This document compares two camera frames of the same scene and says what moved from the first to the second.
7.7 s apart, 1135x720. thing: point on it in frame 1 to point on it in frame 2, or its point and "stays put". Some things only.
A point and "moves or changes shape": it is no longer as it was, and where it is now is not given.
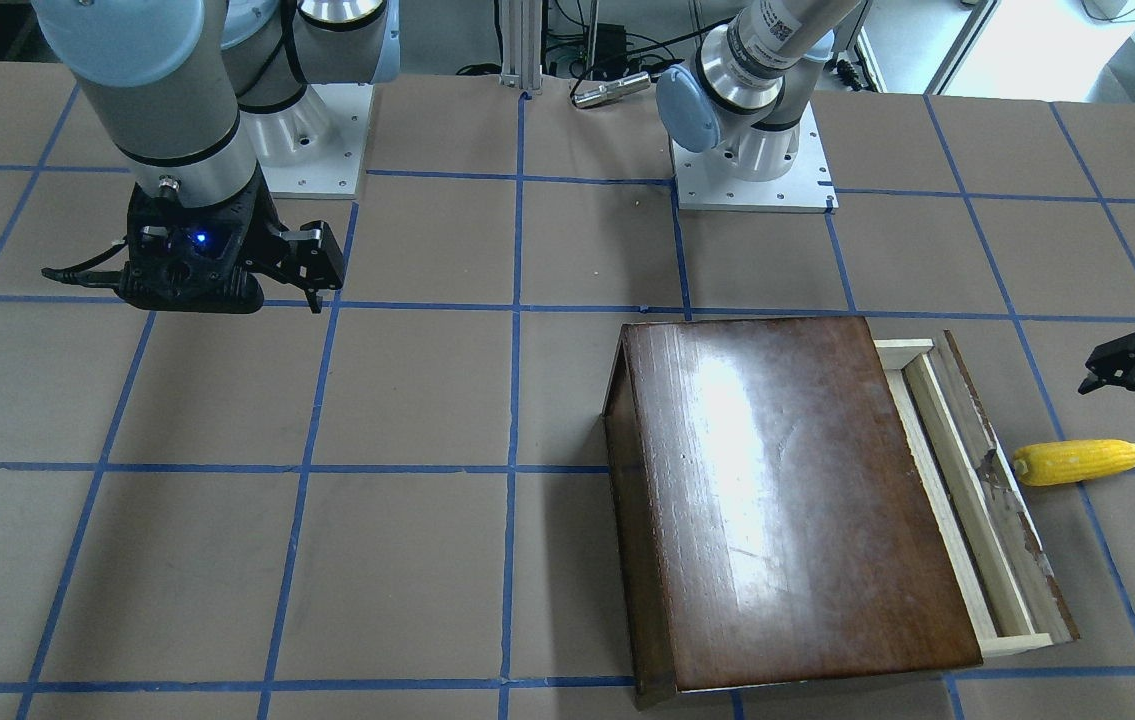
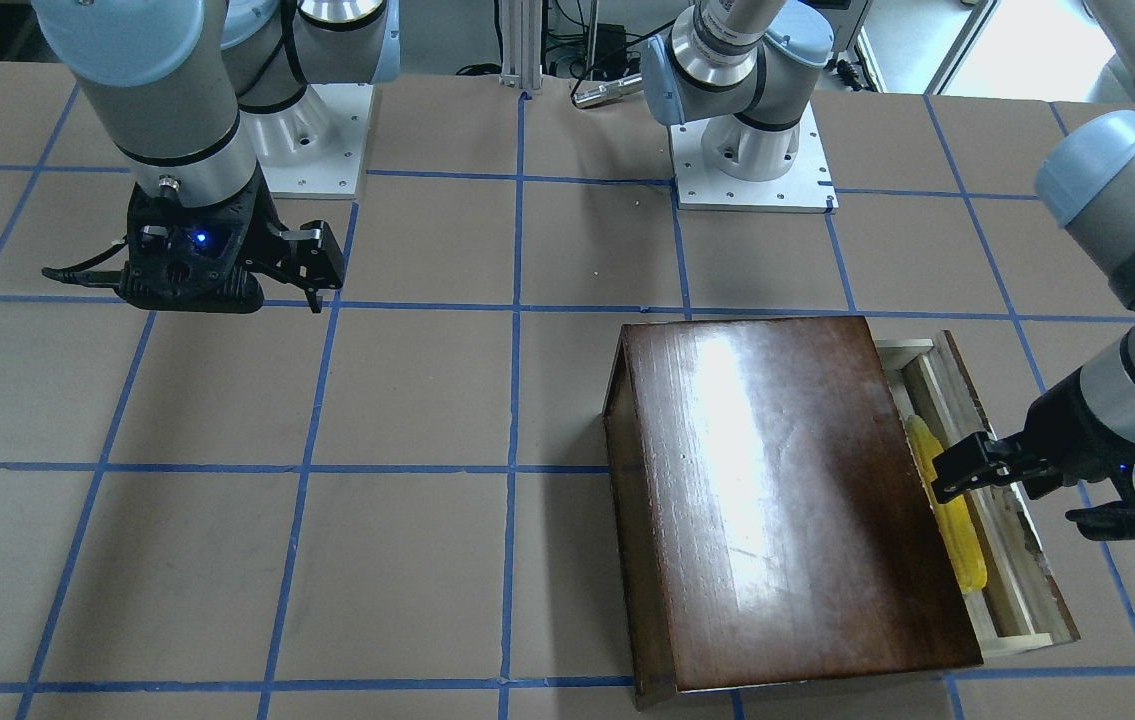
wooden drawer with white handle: (971, 498) stays put
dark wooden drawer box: (771, 526) stays put
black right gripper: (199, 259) stays put
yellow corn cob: (1067, 461) moves or changes shape
